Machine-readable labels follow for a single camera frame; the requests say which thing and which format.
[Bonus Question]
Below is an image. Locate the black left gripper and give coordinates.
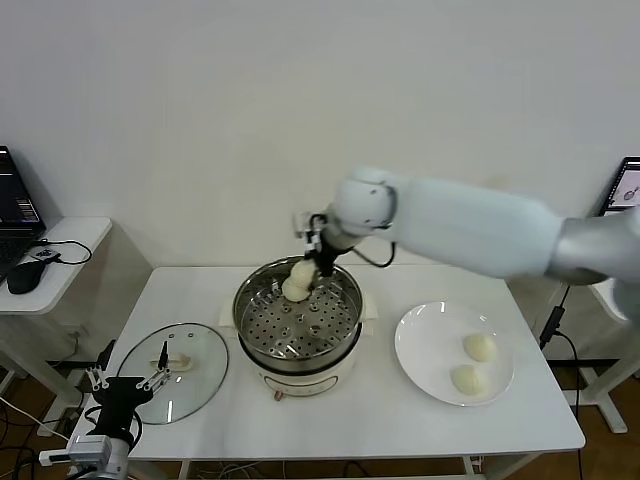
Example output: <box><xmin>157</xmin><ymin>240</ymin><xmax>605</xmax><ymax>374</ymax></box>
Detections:
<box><xmin>85</xmin><ymin>339</ymin><xmax>172</xmax><ymax>437</ymax></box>

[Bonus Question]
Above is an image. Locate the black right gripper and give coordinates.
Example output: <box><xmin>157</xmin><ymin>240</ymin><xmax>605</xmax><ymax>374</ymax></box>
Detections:
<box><xmin>302</xmin><ymin>214</ymin><xmax>344</xmax><ymax>292</ymax></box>

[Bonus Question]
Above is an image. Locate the white steamed baozi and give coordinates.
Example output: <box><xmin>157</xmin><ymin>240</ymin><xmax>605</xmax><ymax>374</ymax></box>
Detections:
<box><xmin>451</xmin><ymin>364</ymin><xmax>491</xmax><ymax>396</ymax></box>
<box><xmin>282</xmin><ymin>278</ymin><xmax>311</xmax><ymax>304</ymax></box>
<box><xmin>462</xmin><ymin>333</ymin><xmax>500</xmax><ymax>363</ymax></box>
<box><xmin>290</xmin><ymin>258</ymin><xmax>321</xmax><ymax>289</ymax></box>

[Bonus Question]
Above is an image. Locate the glass lid with white handle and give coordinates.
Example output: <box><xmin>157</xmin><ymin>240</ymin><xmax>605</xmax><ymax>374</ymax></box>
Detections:
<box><xmin>117</xmin><ymin>322</ymin><xmax>230</xmax><ymax>426</ymax></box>

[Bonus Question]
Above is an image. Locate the stainless steel steamer insert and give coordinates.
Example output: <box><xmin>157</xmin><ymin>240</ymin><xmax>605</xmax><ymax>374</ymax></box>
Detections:
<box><xmin>232</xmin><ymin>255</ymin><xmax>365</xmax><ymax>371</ymax></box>

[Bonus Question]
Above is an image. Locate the white power strip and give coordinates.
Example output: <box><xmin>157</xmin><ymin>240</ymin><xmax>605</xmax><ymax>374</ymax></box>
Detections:
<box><xmin>38</xmin><ymin>407</ymin><xmax>85</xmax><ymax>439</ymax></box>

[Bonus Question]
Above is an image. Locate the white electric cooker base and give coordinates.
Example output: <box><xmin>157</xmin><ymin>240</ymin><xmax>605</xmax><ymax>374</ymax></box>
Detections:
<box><xmin>219</xmin><ymin>292</ymin><xmax>379</xmax><ymax>403</ymax></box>

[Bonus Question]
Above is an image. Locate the white side table rounded corner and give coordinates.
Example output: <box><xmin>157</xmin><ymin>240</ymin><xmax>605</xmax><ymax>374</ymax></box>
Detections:
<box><xmin>0</xmin><ymin>216</ymin><xmax>154</xmax><ymax>406</ymax></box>

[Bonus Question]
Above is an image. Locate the white round plate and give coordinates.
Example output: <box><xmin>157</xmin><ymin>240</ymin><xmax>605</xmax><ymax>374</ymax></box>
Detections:
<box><xmin>393</xmin><ymin>300</ymin><xmax>516</xmax><ymax>407</ymax></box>

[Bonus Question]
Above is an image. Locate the black computer mouse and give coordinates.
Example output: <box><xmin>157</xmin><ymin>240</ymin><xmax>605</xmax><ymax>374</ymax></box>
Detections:
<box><xmin>6</xmin><ymin>260</ymin><xmax>45</xmax><ymax>295</ymax></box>

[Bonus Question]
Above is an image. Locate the black laptop with dark screen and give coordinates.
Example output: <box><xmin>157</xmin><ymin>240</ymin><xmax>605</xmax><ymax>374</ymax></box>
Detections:
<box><xmin>0</xmin><ymin>145</ymin><xmax>48</xmax><ymax>284</ymax></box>

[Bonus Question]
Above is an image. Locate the grey laptop with bright screen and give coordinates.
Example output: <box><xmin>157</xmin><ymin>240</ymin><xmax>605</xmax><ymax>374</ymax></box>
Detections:
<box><xmin>602</xmin><ymin>155</ymin><xmax>640</xmax><ymax>216</ymax></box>

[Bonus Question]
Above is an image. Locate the white side table with legs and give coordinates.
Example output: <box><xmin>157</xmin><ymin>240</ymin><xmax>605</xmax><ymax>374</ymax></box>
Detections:
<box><xmin>544</xmin><ymin>279</ymin><xmax>640</xmax><ymax>434</ymax></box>

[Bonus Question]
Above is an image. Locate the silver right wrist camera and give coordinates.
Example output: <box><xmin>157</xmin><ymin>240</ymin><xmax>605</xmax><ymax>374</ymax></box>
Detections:
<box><xmin>292</xmin><ymin>212</ymin><xmax>315</xmax><ymax>242</ymax></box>

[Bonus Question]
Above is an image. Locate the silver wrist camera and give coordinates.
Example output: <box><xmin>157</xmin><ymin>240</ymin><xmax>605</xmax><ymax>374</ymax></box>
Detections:
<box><xmin>38</xmin><ymin>434</ymin><xmax>112</xmax><ymax>465</ymax></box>
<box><xmin>292</xmin><ymin>212</ymin><xmax>315</xmax><ymax>242</ymax></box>

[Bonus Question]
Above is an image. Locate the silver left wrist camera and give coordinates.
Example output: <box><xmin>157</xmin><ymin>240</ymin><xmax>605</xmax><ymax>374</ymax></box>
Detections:
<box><xmin>38</xmin><ymin>434</ymin><xmax>112</xmax><ymax>465</ymax></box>

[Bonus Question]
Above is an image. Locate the black usb hub with cable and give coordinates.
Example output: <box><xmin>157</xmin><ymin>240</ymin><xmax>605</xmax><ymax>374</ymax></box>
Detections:
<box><xmin>30</xmin><ymin>239</ymin><xmax>94</xmax><ymax>266</ymax></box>

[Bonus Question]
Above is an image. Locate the black power adapter cable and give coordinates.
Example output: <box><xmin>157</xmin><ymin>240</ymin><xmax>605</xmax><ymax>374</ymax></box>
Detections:
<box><xmin>538</xmin><ymin>284</ymin><xmax>584</xmax><ymax>419</ymax></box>

